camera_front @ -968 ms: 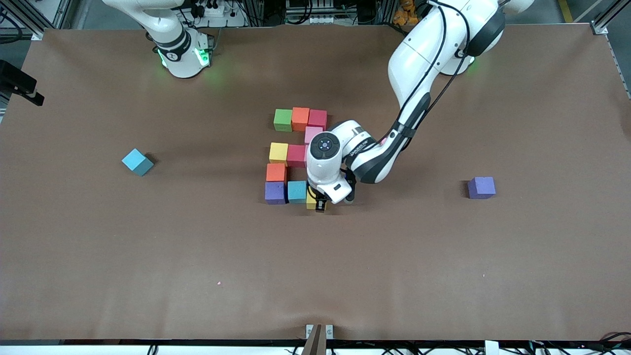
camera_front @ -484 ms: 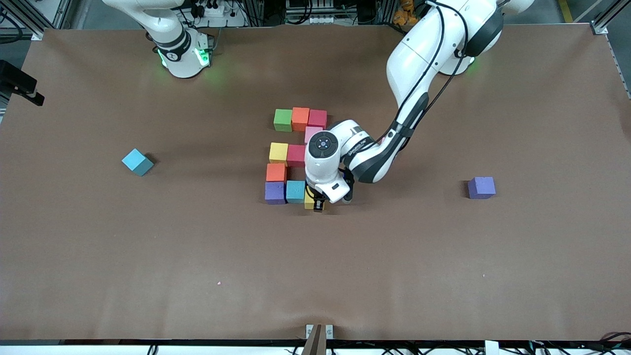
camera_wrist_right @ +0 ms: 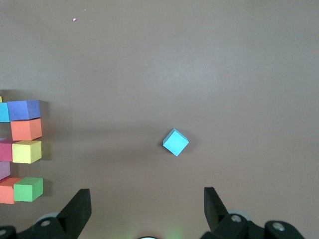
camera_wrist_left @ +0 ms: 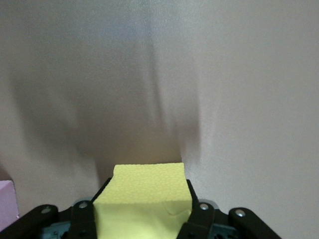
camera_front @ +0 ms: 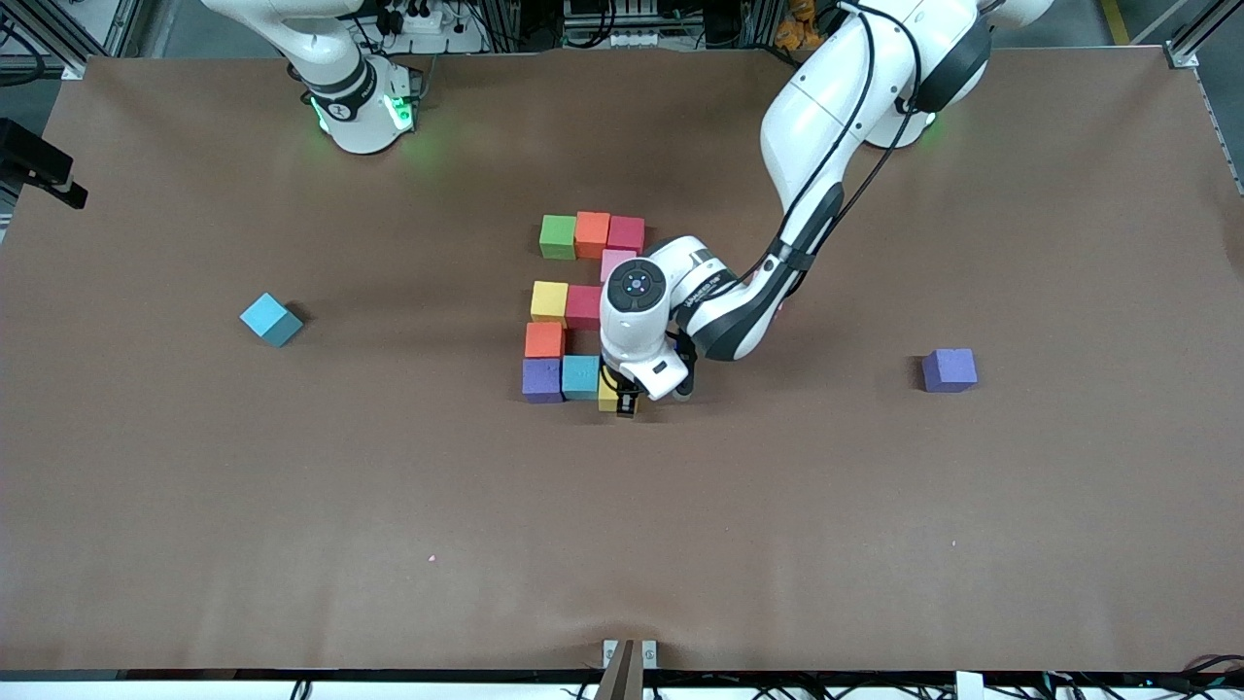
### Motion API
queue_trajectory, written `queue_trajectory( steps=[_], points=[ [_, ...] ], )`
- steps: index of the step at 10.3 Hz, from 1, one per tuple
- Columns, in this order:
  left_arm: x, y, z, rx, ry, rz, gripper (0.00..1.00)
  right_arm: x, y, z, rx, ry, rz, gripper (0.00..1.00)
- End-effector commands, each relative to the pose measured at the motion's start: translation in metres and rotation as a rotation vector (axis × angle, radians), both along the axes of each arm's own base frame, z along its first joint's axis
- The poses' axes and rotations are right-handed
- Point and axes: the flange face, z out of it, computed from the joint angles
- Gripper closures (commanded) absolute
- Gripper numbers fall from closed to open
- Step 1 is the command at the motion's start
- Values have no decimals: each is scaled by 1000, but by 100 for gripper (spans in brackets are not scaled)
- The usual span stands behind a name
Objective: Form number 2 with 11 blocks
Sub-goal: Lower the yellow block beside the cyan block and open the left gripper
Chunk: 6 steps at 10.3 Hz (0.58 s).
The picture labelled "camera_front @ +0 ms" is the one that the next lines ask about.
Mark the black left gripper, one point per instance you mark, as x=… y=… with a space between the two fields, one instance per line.
x=626 y=400

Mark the yellow foam cube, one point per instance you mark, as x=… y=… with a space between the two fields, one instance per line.
x=549 y=301
x=606 y=397

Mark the teal foam cube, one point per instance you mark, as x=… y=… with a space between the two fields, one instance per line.
x=580 y=377

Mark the orange foam cube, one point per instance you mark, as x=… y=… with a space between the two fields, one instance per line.
x=545 y=340
x=592 y=233

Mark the red foam cube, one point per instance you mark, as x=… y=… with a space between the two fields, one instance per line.
x=627 y=235
x=584 y=307

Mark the pink foam cube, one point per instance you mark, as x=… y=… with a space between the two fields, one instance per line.
x=614 y=262

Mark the green foam cube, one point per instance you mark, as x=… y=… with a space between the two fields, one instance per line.
x=559 y=236

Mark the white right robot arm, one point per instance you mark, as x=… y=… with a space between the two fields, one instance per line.
x=355 y=117

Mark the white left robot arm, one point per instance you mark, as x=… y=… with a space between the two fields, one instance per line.
x=826 y=107

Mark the brown table cover sheet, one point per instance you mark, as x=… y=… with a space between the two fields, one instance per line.
x=622 y=535

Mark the light blue foam cube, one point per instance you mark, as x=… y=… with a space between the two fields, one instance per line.
x=270 y=319

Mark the notched purple foam cube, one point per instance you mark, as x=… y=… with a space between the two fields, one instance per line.
x=949 y=370

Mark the dark electronics rack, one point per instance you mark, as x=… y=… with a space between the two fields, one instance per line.
x=632 y=19

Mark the orange yellow toy pile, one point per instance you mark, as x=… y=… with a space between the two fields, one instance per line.
x=797 y=29

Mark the white power strip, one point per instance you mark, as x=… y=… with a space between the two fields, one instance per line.
x=420 y=19

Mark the metal bracket with brown strip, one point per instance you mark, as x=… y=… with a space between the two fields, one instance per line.
x=627 y=671

